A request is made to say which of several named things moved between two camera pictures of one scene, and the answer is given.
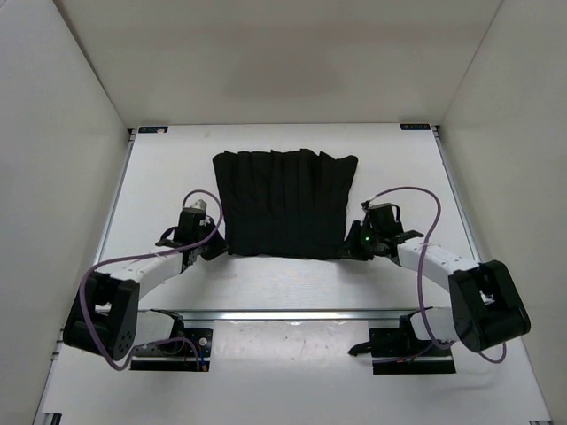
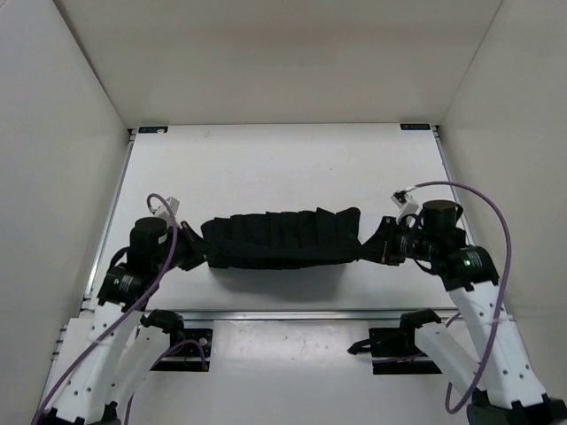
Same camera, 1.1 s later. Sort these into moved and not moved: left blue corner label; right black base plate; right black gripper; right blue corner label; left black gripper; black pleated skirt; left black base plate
Moved: black pleated skirt; left black gripper; right black gripper
Not moved: left black base plate; right black base plate; right blue corner label; left blue corner label
